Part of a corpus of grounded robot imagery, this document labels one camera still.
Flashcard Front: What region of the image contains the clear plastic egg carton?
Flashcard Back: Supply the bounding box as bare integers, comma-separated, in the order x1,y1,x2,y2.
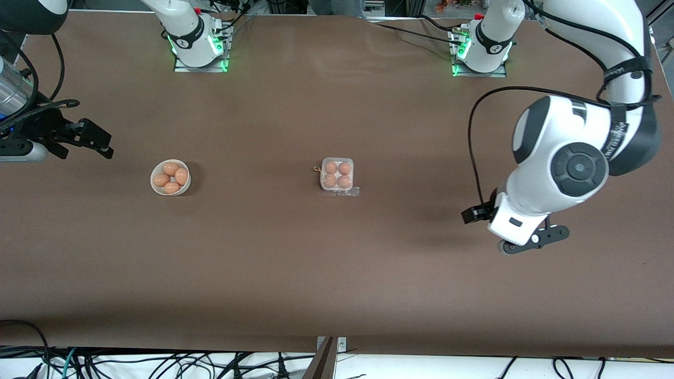
314,157,361,198

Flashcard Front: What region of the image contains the white round bowl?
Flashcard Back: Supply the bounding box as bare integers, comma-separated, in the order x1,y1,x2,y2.
151,159,191,196

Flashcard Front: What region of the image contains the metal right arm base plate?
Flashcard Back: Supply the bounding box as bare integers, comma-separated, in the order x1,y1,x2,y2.
174,21,231,73

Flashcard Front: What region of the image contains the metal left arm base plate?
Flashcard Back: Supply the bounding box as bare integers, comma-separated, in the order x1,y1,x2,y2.
451,26,508,78

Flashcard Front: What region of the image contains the black cable bunch behind base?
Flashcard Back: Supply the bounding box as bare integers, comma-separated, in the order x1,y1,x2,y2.
211,0,252,33

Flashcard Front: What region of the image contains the looped black floor cable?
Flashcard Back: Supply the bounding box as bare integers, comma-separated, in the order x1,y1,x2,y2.
0,319,51,379

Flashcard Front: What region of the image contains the metal table edge bracket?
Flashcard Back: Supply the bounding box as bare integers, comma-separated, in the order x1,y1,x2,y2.
316,336,348,352

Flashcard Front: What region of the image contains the tangle of black floor cables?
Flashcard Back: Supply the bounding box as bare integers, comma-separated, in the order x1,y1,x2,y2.
0,345,316,379

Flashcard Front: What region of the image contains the long black table cable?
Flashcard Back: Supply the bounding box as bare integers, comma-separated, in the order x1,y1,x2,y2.
375,22,465,44

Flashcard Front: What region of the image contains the teal floor cable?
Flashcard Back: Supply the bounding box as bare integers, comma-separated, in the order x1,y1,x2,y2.
61,346,78,379

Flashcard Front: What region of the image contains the short black table cable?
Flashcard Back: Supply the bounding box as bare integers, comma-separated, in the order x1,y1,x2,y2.
420,14,465,32

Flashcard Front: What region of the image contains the aluminium profile frame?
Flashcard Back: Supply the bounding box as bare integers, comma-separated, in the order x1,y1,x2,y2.
266,0,309,15

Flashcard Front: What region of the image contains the dark grey camera pole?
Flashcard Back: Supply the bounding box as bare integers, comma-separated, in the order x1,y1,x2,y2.
302,337,338,379

